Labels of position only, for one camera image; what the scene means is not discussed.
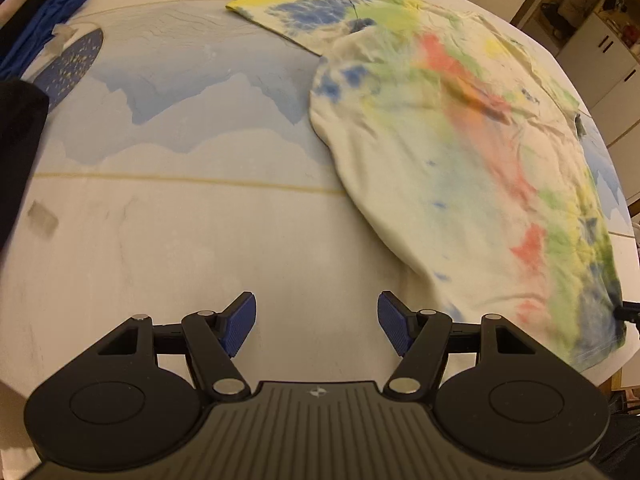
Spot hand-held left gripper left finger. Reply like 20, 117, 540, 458
97, 291, 257, 402

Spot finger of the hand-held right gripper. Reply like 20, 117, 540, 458
612, 302, 640, 324

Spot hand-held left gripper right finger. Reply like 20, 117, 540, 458
377, 290, 540, 403

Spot tie-dye T-shirt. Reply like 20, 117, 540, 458
225, 0, 628, 373

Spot table with printed cloth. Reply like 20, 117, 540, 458
0, 0, 640, 411

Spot white cabinet with stickers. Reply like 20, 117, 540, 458
510, 0, 640, 147

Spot black cloth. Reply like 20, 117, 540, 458
0, 79, 50, 256

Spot blue cloth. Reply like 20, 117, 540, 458
0, 0, 93, 81

